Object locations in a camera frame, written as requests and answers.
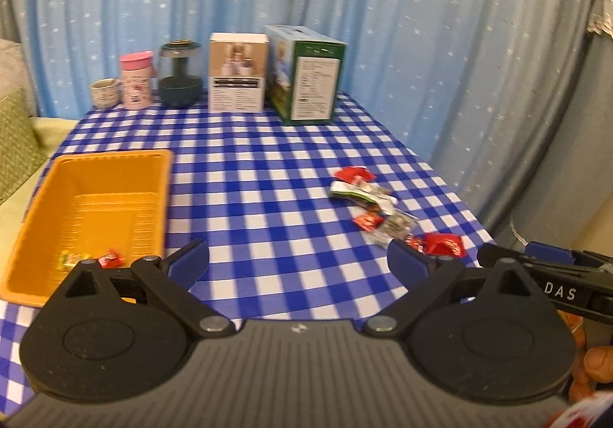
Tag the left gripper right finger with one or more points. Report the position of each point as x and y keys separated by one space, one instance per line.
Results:
x=429 y=283

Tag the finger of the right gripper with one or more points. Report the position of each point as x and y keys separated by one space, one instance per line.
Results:
x=567 y=256

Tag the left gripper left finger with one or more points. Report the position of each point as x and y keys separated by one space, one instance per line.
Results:
x=166 y=283

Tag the red snack packet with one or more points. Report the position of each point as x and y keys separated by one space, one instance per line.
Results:
x=416 y=243
x=350 y=174

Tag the large red snack bag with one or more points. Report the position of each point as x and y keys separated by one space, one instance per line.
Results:
x=444 y=244

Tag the red pig candy wrapper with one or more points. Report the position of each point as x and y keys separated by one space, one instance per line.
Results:
x=111 y=259

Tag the small red candy packet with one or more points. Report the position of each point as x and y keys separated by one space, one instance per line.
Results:
x=368 y=221

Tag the white green snack wrapper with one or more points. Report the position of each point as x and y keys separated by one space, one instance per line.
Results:
x=370 y=196

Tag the clear silver snack packet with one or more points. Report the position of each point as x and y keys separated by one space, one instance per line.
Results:
x=397 y=226

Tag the person's right hand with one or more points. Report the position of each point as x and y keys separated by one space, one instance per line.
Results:
x=593 y=365

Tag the grey curtain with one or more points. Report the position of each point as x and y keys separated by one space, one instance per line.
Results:
x=568 y=202

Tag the orange plastic basket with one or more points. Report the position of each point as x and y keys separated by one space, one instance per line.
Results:
x=88 y=204

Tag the blue white checkered tablecloth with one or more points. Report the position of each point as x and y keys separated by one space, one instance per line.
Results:
x=256 y=191

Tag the pale yellow sofa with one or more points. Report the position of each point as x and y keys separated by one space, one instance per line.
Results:
x=28 y=178

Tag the green zigzag cushion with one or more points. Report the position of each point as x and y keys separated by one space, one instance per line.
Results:
x=20 y=154

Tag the small floral ceramic cup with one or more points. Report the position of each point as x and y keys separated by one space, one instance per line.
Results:
x=105 y=93

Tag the pink hello kitty cup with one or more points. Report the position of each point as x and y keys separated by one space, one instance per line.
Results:
x=137 y=71

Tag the blue star curtain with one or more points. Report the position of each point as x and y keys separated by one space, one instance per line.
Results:
x=456 y=80

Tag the dark green glass jar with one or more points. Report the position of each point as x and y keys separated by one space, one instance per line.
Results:
x=179 y=73

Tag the beige product box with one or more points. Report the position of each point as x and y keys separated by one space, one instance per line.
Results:
x=237 y=72

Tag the green milk carton box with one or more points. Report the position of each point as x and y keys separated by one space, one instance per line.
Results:
x=303 y=75

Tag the cream quilted cushion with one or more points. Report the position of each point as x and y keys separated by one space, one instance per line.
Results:
x=14 y=74

